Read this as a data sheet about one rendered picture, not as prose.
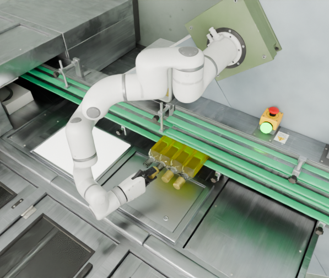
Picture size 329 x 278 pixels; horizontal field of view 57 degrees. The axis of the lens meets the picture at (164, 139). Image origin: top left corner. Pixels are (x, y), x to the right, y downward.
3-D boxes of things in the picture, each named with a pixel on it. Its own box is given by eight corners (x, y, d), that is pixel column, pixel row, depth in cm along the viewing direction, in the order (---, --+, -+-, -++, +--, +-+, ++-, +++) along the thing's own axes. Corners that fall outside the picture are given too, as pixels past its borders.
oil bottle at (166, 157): (182, 138, 150) (157, 165, 137) (182, 129, 146) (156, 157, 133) (192, 142, 147) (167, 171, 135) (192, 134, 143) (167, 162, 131)
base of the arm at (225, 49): (200, 35, 114) (177, 53, 105) (224, 17, 104) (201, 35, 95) (222, 69, 117) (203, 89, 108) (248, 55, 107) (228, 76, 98)
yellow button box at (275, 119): (263, 119, 131) (257, 129, 127) (268, 105, 126) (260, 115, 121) (279, 125, 128) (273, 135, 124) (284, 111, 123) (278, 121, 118)
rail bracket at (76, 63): (86, 71, 180) (57, 90, 167) (80, 46, 168) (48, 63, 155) (91, 74, 178) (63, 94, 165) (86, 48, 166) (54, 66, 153)
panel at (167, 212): (77, 119, 179) (30, 154, 159) (76, 115, 177) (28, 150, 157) (214, 188, 142) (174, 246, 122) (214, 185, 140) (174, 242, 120)
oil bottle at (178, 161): (192, 142, 147) (168, 170, 135) (193, 133, 143) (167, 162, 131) (203, 146, 145) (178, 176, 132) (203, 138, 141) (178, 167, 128)
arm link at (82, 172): (100, 153, 104) (111, 201, 114) (84, 141, 114) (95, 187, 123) (77, 162, 100) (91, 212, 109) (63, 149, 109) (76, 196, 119)
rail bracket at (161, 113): (167, 121, 148) (152, 136, 140) (167, 93, 136) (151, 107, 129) (172, 123, 146) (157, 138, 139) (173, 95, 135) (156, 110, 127)
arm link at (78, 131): (117, 155, 101) (120, 135, 115) (105, 95, 92) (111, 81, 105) (69, 160, 101) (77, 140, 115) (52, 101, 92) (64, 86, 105)
